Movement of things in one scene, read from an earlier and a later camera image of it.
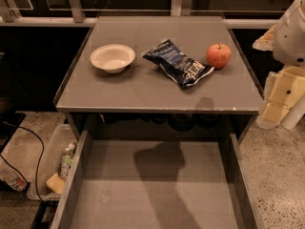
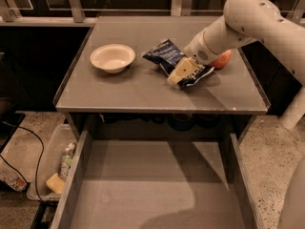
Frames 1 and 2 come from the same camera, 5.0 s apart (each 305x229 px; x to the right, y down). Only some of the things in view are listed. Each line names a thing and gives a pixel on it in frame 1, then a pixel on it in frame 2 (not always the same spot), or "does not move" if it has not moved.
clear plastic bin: x=56 y=164 does not move
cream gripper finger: x=286 y=86 to x=182 y=71
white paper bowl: x=112 y=58 does not move
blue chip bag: x=180 y=67 does not move
